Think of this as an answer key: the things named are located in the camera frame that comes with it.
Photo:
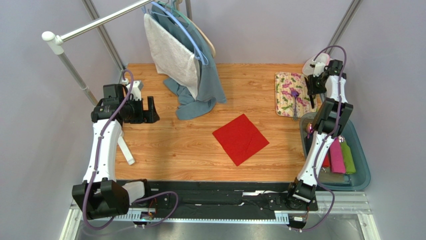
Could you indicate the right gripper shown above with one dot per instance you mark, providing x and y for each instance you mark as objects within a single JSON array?
[{"x": 314, "y": 86}]

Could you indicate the wooden hanger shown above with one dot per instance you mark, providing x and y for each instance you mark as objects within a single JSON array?
[{"x": 189, "y": 14}]

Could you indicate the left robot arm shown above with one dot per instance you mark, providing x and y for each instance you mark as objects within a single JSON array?
[{"x": 99, "y": 195}]

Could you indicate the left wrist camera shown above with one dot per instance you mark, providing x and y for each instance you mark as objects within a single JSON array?
[{"x": 135, "y": 91}]

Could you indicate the red paper napkin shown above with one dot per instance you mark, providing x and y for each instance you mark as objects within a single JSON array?
[{"x": 240, "y": 139}]

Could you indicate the white clothes rack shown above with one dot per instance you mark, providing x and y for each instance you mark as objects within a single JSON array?
[{"x": 55, "y": 41}]

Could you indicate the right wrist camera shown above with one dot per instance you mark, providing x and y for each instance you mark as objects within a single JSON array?
[{"x": 317, "y": 68}]

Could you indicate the white mesh laundry bag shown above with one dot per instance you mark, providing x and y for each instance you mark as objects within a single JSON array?
[{"x": 323, "y": 57}]

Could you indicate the floral placemat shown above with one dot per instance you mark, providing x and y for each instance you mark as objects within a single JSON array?
[{"x": 284, "y": 83}]

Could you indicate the blue plastic hanger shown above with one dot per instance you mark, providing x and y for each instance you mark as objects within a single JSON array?
[{"x": 166, "y": 13}]

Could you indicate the red napkin in bin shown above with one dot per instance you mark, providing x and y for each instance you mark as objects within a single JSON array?
[{"x": 326, "y": 162}]

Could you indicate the white towel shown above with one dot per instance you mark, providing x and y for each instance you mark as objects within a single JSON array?
[{"x": 171, "y": 57}]

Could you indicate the teal plastic bin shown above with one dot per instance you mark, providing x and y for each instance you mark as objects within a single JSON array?
[{"x": 337, "y": 181}]

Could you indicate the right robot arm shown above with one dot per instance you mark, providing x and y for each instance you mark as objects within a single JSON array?
[{"x": 328, "y": 124}]

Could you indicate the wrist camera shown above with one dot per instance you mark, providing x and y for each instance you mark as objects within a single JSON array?
[
  {"x": 135, "y": 91},
  {"x": 317, "y": 68}
]

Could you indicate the green hanger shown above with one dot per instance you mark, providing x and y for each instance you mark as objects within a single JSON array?
[{"x": 173, "y": 7}]

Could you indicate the blue-grey shirt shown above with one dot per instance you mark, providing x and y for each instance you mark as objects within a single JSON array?
[{"x": 210, "y": 90}]

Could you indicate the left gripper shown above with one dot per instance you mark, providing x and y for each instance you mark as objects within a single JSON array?
[{"x": 149, "y": 116}]

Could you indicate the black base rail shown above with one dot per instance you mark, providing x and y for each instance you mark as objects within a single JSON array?
[{"x": 219, "y": 200}]

